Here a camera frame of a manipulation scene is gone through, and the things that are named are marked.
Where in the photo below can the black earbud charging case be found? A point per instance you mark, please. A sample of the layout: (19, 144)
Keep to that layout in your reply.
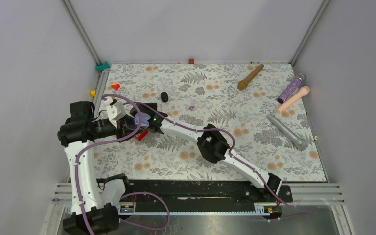
(164, 97)

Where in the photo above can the grey metal cylinder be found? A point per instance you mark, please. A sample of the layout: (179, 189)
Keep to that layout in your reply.
(299, 143)

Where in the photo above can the red plastic tray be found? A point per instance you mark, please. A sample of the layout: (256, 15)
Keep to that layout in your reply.
(140, 136)

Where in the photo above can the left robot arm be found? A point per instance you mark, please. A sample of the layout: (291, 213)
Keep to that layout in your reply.
(92, 213)

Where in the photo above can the floral patterned mat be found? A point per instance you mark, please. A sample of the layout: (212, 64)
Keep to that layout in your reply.
(212, 89)

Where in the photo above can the brown wooden stick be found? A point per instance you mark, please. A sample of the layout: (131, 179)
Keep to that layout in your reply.
(243, 84)

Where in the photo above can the teal arch block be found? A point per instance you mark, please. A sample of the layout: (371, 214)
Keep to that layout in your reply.
(102, 66)

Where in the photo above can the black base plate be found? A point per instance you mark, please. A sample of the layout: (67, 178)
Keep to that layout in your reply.
(200, 196)

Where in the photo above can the purple glitter tube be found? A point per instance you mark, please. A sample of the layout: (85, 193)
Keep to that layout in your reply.
(291, 88)

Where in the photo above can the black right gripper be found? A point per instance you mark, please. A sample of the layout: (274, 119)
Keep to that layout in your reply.
(152, 111)

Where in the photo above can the red triangular block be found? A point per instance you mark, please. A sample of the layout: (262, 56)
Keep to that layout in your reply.
(115, 86)

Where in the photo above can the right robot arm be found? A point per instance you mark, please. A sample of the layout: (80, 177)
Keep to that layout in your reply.
(216, 146)

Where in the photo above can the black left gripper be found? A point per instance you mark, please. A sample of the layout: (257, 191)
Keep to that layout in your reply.
(125, 126)

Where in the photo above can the pink flesh-coloured stick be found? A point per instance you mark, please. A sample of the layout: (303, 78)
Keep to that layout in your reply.
(303, 91)

